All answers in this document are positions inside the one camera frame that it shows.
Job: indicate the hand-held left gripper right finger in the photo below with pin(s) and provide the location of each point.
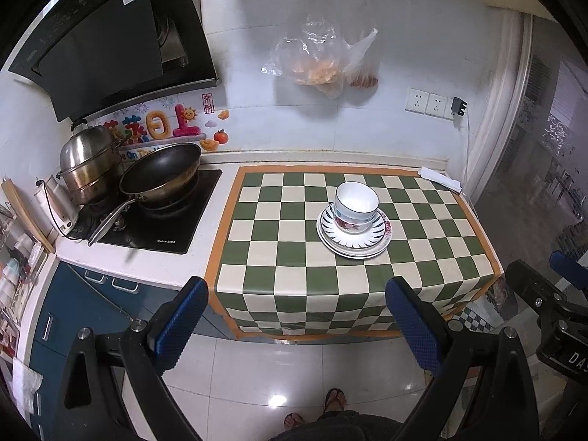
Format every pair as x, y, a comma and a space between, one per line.
413, 326

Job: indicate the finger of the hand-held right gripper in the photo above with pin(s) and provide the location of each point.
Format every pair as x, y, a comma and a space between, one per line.
528, 282
567, 265

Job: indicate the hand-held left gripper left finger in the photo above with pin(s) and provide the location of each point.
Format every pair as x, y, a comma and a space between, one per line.
179, 326

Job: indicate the blue striped white plate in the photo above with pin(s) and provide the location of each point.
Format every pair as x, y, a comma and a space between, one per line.
374, 229

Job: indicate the white bowl blue pattern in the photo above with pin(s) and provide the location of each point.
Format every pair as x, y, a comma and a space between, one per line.
369, 217

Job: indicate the white floral bowl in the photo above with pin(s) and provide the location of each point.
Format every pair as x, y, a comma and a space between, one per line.
351, 226

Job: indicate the white bowl dark rim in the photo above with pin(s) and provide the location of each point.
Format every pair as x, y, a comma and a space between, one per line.
356, 195

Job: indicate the black cooktop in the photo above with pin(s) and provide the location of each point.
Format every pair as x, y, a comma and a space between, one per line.
183, 220

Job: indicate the person's right foot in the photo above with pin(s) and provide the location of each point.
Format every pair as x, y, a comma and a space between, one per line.
334, 402

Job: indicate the person's foot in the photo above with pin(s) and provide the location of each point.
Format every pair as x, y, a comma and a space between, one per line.
294, 420
334, 402

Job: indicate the blue kitchen cabinet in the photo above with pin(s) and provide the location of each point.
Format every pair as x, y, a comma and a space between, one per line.
69, 303

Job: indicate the glass sliding door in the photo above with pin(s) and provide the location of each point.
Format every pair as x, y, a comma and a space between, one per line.
528, 147

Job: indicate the green white checkered tablecloth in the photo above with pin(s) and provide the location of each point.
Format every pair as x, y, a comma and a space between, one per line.
285, 248

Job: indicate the folded white cloth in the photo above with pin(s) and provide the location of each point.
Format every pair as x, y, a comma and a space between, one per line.
438, 178

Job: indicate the person's dark shorts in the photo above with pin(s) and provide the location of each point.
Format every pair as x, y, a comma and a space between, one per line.
321, 429

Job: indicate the person's left foot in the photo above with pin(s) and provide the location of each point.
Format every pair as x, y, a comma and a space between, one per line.
294, 420

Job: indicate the black frying pan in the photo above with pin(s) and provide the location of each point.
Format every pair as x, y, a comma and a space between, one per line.
161, 170

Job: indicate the cluttered side shelf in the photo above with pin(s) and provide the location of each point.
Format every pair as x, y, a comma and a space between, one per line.
14, 262

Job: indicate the wooden cutting board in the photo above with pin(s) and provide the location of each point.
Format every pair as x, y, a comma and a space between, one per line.
27, 220

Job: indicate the black charger plug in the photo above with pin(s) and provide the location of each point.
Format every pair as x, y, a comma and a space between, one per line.
459, 105

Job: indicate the steel steamer pot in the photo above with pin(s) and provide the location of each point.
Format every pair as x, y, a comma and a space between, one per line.
89, 156

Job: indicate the white plastic bag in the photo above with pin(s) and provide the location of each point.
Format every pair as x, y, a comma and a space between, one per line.
363, 59

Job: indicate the clear plastic bag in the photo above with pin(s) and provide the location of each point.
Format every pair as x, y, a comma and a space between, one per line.
317, 59

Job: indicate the black range hood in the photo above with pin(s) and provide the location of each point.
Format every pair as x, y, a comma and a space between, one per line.
101, 41

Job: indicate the white wall outlet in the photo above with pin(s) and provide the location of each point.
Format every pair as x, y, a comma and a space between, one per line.
438, 105
418, 100

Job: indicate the colourful wall sticker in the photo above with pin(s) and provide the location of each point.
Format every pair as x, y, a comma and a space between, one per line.
161, 124

